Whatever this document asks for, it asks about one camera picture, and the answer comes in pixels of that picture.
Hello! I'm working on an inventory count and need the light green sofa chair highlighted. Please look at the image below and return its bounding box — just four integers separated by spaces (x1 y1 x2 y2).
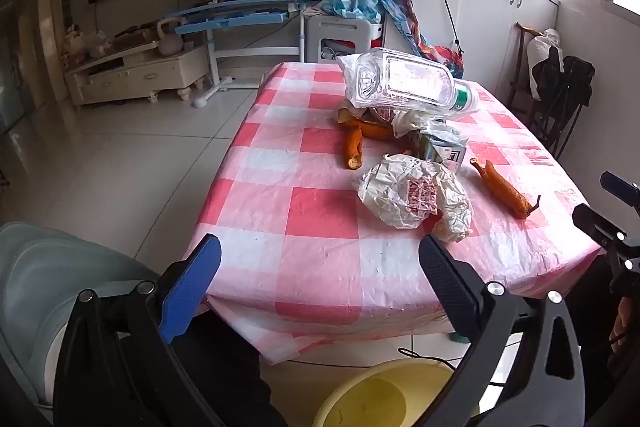
1 222 160 407

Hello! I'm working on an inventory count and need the orange peel strip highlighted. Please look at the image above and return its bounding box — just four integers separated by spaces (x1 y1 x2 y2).
343 126 363 170
470 157 541 219

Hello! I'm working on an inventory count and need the black folding chair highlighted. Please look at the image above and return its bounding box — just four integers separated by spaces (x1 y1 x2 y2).
526 46 596 159

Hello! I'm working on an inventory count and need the pink checkered tablecloth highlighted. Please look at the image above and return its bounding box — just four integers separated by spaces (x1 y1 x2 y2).
195 63 599 364

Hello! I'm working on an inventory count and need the blue crumpled cloth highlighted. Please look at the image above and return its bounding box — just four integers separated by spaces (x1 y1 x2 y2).
320 0 384 24

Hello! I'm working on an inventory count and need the white plastic bag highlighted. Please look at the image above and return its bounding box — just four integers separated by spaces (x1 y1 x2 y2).
392 110 442 139

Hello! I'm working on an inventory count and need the white balcony cabinet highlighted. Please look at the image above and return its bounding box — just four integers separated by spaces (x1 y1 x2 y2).
413 0 559 101

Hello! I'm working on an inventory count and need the white paper wrapper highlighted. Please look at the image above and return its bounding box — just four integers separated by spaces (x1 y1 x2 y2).
355 154 473 243

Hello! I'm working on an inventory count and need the white plastic stool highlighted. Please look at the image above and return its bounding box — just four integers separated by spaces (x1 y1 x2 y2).
306 15 383 63

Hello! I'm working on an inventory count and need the milk carton with cartoon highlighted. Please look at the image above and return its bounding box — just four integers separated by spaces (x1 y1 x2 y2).
408 118 468 172

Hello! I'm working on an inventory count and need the black cable on floor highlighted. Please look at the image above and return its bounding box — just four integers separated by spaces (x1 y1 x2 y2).
286 345 524 390

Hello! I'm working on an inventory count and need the orange peel pile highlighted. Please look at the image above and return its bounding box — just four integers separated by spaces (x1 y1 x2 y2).
336 107 395 141

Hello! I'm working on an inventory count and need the cream tv cabinet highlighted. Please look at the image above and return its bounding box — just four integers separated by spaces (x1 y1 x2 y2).
65 42 209 106

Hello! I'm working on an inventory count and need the clear plastic bottle green label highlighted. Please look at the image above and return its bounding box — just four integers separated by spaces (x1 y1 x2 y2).
336 48 478 117

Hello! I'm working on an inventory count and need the blue study desk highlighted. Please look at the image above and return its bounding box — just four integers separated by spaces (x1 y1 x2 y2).
169 0 321 108

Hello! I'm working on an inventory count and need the wooden chair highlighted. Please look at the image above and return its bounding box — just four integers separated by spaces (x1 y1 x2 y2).
506 22 542 114

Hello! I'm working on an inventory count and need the colourful kite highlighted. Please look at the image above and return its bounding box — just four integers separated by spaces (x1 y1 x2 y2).
380 0 464 79

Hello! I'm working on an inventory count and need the white stuffed bag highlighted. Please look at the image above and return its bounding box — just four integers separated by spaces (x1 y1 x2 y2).
526 28 564 101

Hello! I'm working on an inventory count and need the yellow plastic trash basin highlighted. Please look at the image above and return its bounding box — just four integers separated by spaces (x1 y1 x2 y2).
314 358 454 427

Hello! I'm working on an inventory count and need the pink kettlebell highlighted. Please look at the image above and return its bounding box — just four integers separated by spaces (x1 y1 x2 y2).
156 17 183 56

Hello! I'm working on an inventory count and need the person's right hand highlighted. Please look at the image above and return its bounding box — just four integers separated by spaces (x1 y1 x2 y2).
608 297 637 355

